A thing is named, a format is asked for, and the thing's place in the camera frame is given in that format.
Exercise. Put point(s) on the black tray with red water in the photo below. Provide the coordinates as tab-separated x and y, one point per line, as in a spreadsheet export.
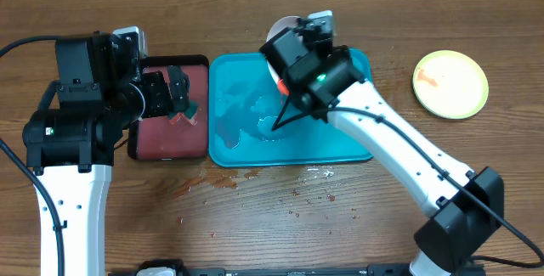
156	138

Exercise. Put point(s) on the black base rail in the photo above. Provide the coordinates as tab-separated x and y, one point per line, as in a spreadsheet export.
176	267

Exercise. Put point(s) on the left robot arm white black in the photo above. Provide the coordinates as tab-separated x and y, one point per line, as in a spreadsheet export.
70	140

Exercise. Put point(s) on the yellow green plate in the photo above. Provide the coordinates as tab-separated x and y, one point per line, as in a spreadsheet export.
450	85

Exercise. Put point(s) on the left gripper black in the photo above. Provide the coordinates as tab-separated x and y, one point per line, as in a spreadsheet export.
177	97

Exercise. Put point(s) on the teal plastic tray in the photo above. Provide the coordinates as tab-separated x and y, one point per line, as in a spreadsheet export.
244	102

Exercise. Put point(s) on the white plate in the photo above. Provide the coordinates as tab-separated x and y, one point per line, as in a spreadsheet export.
277	27

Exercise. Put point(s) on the green sponge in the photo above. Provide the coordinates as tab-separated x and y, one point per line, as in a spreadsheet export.
189	115

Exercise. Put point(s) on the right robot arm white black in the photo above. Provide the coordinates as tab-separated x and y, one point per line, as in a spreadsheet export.
464	207

